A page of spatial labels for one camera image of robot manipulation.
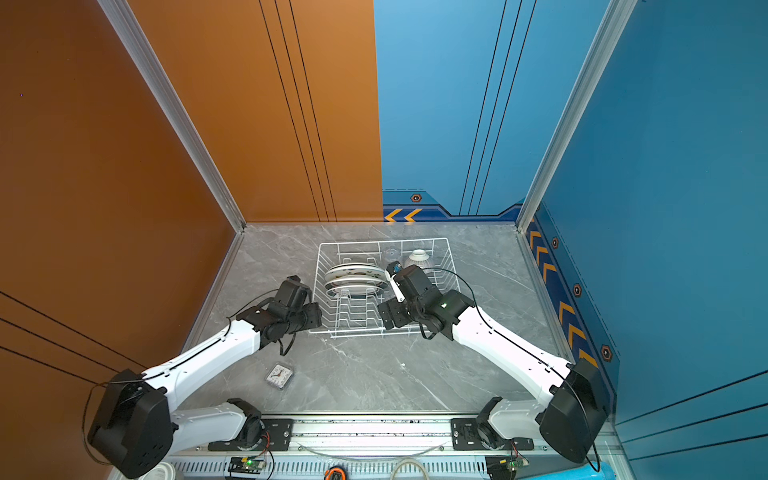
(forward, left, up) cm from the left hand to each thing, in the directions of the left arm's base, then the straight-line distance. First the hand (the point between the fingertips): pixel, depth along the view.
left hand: (315, 311), depth 87 cm
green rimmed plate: (+7, -11, +5) cm, 14 cm away
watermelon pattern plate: (+11, -11, +6) cm, 16 cm away
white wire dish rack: (+2, -7, -8) cm, 11 cm away
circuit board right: (-36, -50, -9) cm, 62 cm away
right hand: (-2, -22, +9) cm, 24 cm away
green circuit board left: (-36, +12, -9) cm, 39 cm away
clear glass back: (+20, -22, +3) cm, 29 cm away
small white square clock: (-16, +8, -6) cm, 19 cm away
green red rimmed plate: (+8, -11, -2) cm, 13 cm away
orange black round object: (-38, -10, -5) cm, 39 cm away
